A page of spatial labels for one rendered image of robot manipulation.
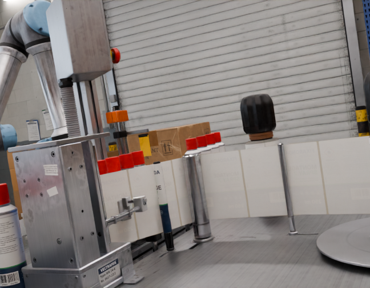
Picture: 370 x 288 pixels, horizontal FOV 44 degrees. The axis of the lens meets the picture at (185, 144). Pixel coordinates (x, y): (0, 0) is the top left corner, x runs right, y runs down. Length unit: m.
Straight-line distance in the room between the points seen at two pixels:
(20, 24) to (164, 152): 0.70
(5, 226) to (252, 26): 5.02
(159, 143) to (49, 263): 1.09
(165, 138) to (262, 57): 3.89
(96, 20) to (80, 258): 0.59
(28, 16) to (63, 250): 0.87
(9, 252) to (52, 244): 0.09
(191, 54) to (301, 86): 1.42
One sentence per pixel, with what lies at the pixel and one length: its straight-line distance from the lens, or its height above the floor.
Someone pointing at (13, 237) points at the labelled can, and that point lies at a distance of 0.84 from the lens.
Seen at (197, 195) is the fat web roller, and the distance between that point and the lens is 0.99.
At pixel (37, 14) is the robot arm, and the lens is 1.48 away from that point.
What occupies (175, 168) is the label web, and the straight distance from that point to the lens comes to 1.00.
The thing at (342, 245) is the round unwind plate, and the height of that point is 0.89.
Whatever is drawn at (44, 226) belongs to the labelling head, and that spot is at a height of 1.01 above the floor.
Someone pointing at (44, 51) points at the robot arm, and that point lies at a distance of 1.49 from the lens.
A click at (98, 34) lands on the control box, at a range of 1.13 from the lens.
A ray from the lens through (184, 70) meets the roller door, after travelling 5.92.
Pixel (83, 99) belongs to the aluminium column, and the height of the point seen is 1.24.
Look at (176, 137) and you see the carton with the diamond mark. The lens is 1.77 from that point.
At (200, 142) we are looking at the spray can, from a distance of 1.46.
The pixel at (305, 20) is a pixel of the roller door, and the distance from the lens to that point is 5.54.
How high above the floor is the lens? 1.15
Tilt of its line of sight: 3 degrees down
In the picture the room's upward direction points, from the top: 9 degrees counter-clockwise
